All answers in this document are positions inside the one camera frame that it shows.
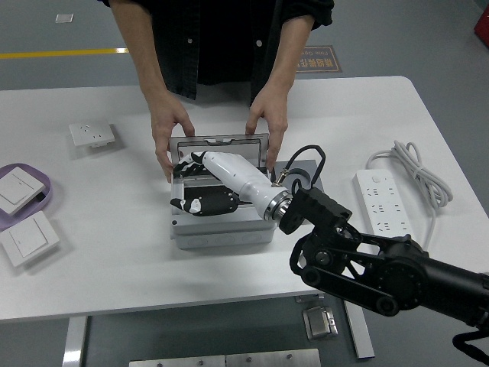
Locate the white power cord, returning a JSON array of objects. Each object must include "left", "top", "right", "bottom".
[{"left": 364, "top": 140, "right": 455, "bottom": 249}]

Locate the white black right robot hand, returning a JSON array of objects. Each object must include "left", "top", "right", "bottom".
[{"left": 170, "top": 151, "right": 287, "bottom": 219}]

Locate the metal floor hatch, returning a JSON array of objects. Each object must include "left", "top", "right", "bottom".
[{"left": 302, "top": 305, "right": 340, "bottom": 340}]

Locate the white table leg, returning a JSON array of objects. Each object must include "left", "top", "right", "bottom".
[
  {"left": 61, "top": 316, "right": 89, "bottom": 367},
  {"left": 342, "top": 300, "right": 375, "bottom": 359}
]

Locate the grey box with clear lid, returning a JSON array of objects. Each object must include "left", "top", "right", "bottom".
[{"left": 167, "top": 132, "right": 277, "bottom": 250}]

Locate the white wall socket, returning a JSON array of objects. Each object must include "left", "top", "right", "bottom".
[{"left": 69, "top": 122, "right": 115, "bottom": 148}]

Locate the white power strip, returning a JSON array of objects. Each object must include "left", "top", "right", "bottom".
[{"left": 351, "top": 169, "right": 416, "bottom": 238}]

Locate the person's left hand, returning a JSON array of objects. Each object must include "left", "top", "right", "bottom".
[{"left": 244, "top": 86, "right": 290, "bottom": 175}]

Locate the white switch panel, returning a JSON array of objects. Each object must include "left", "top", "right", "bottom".
[
  {"left": 0, "top": 210, "right": 61, "bottom": 268},
  {"left": 0, "top": 167, "right": 47, "bottom": 216}
]

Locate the grey cube with round hole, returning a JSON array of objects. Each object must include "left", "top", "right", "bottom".
[{"left": 271, "top": 159, "right": 326, "bottom": 192}]

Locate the brown floor sign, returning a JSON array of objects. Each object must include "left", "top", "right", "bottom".
[{"left": 294, "top": 45, "right": 343, "bottom": 73}]

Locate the person's right hand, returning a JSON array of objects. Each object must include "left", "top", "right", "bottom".
[{"left": 151, "top": 91, "right": 196, "bottom": 184}]

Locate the purple tray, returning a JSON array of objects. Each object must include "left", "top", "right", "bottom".
[{"left": 0, "top": 163, "right": 53, "bottom": 232}]

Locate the yellow floor tape line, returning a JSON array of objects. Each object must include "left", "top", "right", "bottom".
[{"left": 0, "top": 47, "right": 130, "bottom": 60}]

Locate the person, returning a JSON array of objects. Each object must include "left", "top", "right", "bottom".
[{"left": 97, "top": 0, "right": 335, "bottom": 106}]

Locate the red object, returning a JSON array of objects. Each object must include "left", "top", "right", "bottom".
[{"left": 472, "top": 5, "right": 489, "bottom": 49}]

